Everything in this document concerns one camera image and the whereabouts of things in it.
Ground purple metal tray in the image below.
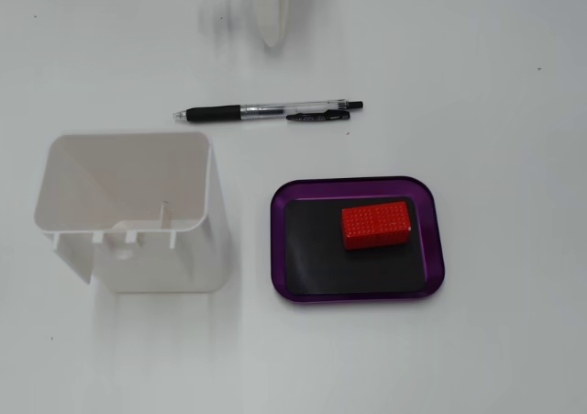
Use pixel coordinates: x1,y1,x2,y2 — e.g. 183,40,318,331
269,175,446,304

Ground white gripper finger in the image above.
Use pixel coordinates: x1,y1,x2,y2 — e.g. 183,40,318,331
247,0,295,49

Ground black clear ballpoint pen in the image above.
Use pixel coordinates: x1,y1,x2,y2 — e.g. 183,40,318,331
172,100,365,125

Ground black tray mat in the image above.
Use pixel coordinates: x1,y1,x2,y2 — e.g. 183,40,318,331
283,196,428,296

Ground white plastic pen holder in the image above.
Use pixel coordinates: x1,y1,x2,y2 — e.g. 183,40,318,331
32,131,229,295

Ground red studded block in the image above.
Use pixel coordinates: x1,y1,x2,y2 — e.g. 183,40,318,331
340,200,412,252

